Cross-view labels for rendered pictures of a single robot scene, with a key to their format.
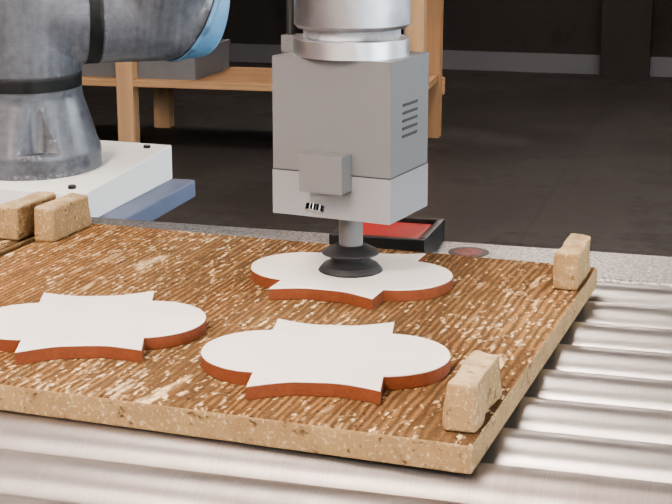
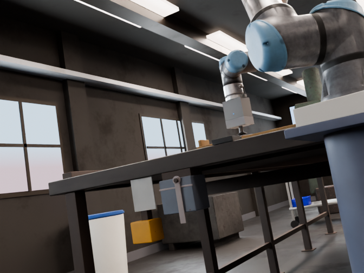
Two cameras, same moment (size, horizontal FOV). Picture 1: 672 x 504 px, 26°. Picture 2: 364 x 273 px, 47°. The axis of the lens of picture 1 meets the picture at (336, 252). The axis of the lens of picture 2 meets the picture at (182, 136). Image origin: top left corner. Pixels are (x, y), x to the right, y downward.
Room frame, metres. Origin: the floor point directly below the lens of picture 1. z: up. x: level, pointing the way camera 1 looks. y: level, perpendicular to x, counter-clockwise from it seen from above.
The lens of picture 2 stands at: (2.49, 0.18, 0.77)
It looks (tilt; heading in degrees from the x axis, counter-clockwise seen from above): 8 degrees up; 195
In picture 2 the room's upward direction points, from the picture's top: 9 degrees counter-clockwise
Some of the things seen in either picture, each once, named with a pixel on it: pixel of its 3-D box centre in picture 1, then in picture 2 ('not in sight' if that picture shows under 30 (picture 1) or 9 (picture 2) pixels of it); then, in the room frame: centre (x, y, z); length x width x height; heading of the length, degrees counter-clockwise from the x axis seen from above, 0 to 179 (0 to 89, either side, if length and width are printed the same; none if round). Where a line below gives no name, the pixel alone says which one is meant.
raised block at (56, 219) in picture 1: (62, 216); not in sight; (1.08, 0.21, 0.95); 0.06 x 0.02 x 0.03; 160
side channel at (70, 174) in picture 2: not in sight; (247, 167); (-1.10, -0.27, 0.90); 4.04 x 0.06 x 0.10; 164
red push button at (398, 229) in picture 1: (388, 238); not in sight; (1.12, -0.04, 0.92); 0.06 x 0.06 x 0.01; 74
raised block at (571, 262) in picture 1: (573, 260); (203, 143); (0.95, -0.16, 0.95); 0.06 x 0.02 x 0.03; 160
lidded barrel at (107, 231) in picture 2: not in sight; (102, 245); (-1.74, -2.07, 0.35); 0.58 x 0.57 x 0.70; 75
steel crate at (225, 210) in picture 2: not in sight; (201, 221); (-3.49, -1.37, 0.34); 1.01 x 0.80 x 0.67; 75
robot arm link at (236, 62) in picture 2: not in sight; (239, 63); (1.03, 0.04, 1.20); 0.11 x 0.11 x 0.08; 19
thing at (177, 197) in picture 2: not in sight; (183, 195); (1.07, -0.24, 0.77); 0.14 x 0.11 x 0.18; 74
